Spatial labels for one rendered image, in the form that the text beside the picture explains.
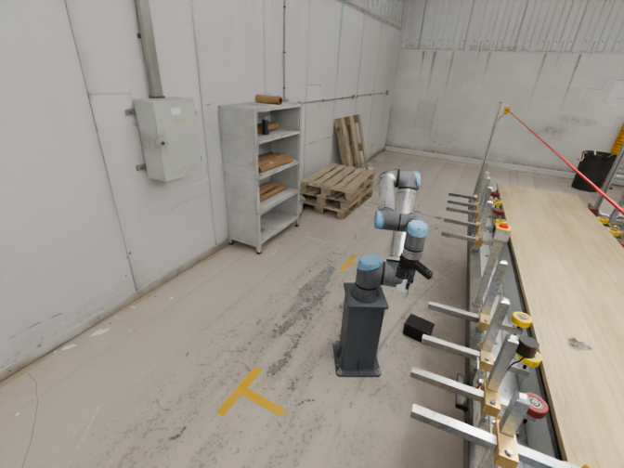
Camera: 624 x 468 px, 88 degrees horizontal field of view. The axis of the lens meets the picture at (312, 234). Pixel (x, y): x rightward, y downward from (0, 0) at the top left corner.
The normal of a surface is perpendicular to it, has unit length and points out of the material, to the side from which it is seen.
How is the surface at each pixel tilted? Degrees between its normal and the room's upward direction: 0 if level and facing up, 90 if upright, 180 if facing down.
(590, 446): 0
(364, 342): 90
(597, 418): 0
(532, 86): 90
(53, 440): 0
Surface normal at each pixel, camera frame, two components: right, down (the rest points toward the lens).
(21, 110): 0.88, 0.25
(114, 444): 0.04, -0.89
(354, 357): 0.04, 0.45
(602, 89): -0.47, 0.38
